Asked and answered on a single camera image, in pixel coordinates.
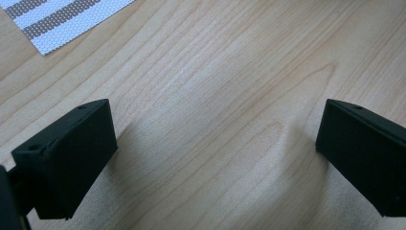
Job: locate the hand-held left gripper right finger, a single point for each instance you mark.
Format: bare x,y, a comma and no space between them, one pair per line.
364,153

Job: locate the striped woven placemat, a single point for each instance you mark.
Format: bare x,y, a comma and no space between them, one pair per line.
57,19

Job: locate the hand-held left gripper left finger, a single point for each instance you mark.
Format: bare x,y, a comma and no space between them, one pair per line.
67,163

